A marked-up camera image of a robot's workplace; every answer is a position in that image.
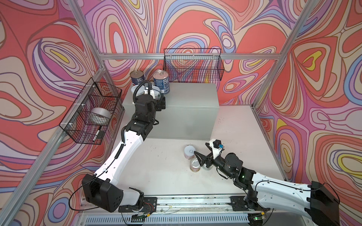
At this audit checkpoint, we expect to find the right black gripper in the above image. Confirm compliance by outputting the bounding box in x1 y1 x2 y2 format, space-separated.
194 151 234 179

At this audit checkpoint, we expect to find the small white can pull tab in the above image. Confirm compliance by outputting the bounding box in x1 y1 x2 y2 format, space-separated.
184 145 196 160

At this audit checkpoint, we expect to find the small yellow can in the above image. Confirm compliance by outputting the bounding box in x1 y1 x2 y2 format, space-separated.
131 85 144 97

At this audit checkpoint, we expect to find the tall light blue can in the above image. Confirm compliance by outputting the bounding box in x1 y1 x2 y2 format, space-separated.
152 70 170 95

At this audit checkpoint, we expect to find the tall dark blue can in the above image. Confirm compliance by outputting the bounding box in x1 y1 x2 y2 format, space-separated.
130 70 146 85

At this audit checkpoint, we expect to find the small white blue can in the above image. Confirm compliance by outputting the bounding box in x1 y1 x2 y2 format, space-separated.
202 164 213 170

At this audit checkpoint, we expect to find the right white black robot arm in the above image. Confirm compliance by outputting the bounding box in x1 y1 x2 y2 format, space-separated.
194 139 340 226

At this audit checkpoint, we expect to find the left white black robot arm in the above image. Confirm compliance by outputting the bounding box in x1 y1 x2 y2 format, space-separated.
82 80 161 212

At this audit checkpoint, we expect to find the small pink can silver lid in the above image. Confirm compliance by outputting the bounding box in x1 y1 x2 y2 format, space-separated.
189 157 201 172

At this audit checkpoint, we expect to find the grey metal cabinet box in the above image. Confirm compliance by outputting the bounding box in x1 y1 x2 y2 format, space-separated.
122 81 220 141

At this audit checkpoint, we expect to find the grey tape roll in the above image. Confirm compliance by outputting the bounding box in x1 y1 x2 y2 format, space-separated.
89 107 112 126

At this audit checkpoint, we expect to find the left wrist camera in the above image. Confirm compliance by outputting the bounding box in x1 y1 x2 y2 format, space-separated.
143 84 155 98

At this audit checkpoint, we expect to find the back black wire basket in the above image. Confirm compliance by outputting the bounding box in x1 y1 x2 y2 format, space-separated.
164 47 224 83

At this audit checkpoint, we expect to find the black wire basket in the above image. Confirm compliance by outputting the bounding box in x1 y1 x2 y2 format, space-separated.
59 78 122 145
164 47 224 83

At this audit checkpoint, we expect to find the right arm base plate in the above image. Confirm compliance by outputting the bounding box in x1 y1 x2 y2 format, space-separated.
229 196 271 212

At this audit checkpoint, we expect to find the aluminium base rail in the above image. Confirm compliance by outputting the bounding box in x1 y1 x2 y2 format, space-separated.
72 194 314 226

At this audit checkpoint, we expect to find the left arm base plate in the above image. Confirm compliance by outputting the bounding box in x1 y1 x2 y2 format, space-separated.
118 196 157 213

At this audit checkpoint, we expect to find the left black wire basket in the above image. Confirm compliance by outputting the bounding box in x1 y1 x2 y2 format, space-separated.
59 78 122 145

